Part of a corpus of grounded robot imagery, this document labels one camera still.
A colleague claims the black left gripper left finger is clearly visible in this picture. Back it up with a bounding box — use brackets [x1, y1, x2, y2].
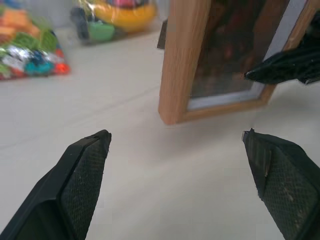
[0, 129, 112, 240]

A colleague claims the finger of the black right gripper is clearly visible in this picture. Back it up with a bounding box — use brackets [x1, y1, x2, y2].
[303, 15, 320, 48]
[244, 44, 320, 86]

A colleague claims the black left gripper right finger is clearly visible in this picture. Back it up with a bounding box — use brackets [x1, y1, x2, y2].
[241, 127, 320, 240]

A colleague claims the wooden picture frame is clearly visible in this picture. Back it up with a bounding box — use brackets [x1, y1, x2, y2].
[156, 0, 320, 126]

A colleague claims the clear bag of colourful toys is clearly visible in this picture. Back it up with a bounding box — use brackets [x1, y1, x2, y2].
[0, 0, 72, 81]

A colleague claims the green plastic toy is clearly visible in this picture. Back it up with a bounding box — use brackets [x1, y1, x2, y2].
[87, 21, 116, 43]

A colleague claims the dark blue plastic toy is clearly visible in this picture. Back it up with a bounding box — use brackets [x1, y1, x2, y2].
[70, 6, 90, 41]

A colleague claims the clear bag with yellow toy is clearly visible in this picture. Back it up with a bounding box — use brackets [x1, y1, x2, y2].
[69, 0, 159, 47]

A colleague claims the yellow ring toy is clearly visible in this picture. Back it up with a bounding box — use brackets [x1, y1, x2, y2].
[93, 0, 158, 33]

